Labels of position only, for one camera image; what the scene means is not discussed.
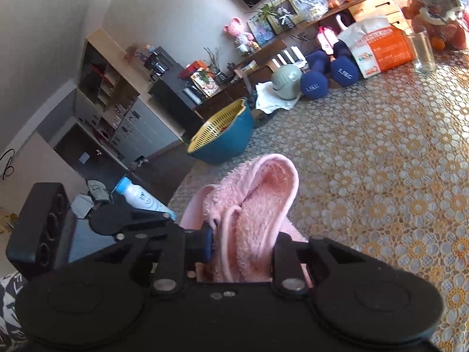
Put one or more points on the orange tissue box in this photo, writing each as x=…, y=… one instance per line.
x=376, y=45

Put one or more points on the blue dumbbell left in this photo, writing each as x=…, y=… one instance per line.
x=314, y=83

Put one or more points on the clear drinking glass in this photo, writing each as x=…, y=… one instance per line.
x=422, y=54

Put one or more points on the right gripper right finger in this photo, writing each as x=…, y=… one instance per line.
x=289, y=279

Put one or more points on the framed photo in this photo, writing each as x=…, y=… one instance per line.
x=284, y=15

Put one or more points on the wooden tv console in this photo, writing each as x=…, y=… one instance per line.
x=259, y=66

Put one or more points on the black side cabinet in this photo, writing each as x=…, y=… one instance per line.
x=168, y=90

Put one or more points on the white cloth under pot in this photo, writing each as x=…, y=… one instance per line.
x=268, y=101

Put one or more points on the blue dumbbell right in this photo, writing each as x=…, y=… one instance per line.
x=344, y=70

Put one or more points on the plastic bag of fruit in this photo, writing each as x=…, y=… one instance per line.
x=446, y=22

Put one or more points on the pink towel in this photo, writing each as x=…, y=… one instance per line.
x=246, y=210

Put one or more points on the wooden wall shelf unit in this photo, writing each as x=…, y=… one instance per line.
x=114, y=106

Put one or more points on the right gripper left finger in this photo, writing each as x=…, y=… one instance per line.
x=176, y=253

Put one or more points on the pink plush bear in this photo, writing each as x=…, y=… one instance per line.
x=244, y=41

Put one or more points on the teal bowl with yellow strainer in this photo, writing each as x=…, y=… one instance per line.
x=224, y=135

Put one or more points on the blue dumbbell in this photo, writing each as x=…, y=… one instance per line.
x=344, y=70
x=314, y=83

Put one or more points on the green ceramic pot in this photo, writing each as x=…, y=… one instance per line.
x=286, y=81

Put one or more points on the white bottle blue cap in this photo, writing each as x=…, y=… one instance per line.
x=139, y=198

